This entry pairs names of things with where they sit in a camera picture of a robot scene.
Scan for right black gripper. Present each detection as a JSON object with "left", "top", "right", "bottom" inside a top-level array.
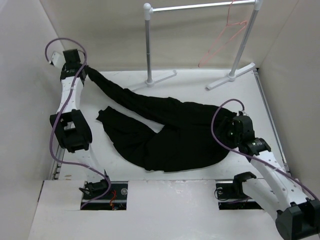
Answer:
[{"left": 209, "top": 116, "right": 242, "bottom": 148}]

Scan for black trousers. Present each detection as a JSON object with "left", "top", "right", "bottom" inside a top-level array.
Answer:
[{"left": 85, "top": 67, "right": 236, "bottom": 173}]

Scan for pink wire hanger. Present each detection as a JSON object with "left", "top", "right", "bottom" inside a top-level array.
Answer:
[{"left": 197, "top": 0, "right": 248, "bottom": 68}]

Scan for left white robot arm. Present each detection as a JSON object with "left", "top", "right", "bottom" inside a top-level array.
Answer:
[{"left": 49, "top": 49, "right": 112, "bottom": 202}]

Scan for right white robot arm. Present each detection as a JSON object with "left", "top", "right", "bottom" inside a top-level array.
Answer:
[{"left": 227, "top": 115, "right": 320, "bottom": 240}]

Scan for white clothes rack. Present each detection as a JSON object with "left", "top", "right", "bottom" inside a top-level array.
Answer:
[{"left": 134, "top": 0, "right": 263, "bottom": 91}]

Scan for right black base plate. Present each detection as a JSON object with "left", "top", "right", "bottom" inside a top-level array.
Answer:
[{"left": 214, "top": 181, "right": 262, "bottom": 210}]

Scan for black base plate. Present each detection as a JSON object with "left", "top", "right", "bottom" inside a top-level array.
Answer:
[
  {"left": 79, "top": 179, "right": 129, "bottom": 211},
  {"left": 214, "top": 181, "right": 262, "bottom": 210}
]

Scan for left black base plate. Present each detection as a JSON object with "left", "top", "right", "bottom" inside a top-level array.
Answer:
[{"left": 79, "top": 179, "right": 129, "bottom": 211}]

